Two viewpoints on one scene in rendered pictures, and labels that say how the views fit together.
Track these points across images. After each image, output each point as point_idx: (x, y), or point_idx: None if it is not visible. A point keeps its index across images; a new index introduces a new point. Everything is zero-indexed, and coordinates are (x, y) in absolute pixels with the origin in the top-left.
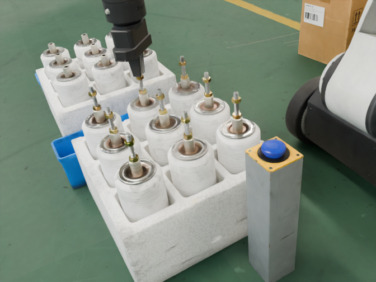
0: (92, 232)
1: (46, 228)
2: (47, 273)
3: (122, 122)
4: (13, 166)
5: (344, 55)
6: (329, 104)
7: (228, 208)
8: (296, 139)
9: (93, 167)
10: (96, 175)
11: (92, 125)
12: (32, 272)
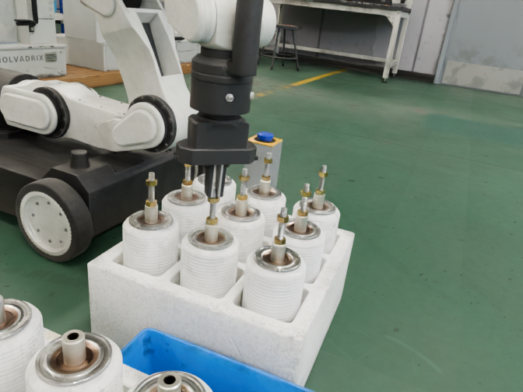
0: (333, 369)
1: None
2: (405, 373)
3: (218, 305)
4: None
5: (166, 96)
6: (178, 136)
7: None
8: (64, 267)
9: (318, 285)
10: (324, 276)
11: (296, 257)
12: (421, 388)
